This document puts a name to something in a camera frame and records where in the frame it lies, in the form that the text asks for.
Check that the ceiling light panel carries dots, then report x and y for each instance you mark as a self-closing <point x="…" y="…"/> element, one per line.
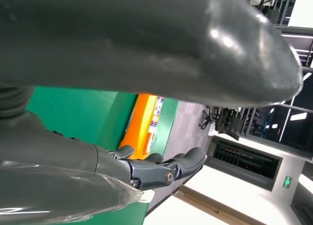
<point x="298" y="116"/>

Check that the black office chair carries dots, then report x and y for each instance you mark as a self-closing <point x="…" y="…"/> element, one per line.
<point x="207" y="118"/>
<point x="228" y="123"/>

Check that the white bottle with yellow print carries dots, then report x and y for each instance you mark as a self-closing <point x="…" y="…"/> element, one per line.
<point x="148" y="196"/>

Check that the white cabinet with dark panel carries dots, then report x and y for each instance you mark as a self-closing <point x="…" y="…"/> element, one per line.
<point x="244" y="162"/>

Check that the green table mat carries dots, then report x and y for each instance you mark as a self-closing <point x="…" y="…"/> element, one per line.
<point x="85" y="113"/>

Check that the orange bottle with clear cap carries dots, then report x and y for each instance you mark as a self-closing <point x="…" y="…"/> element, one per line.
<point x="139" y="126"/>

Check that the green exit sign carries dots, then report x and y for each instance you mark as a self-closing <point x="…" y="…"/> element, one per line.
<point x="287" y="182"/>

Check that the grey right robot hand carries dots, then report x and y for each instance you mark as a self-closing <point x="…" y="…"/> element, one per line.
<point x="122" y="38"/>

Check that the beige baseboard strip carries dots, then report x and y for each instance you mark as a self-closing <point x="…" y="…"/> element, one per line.
<point x="215" y="207"/>

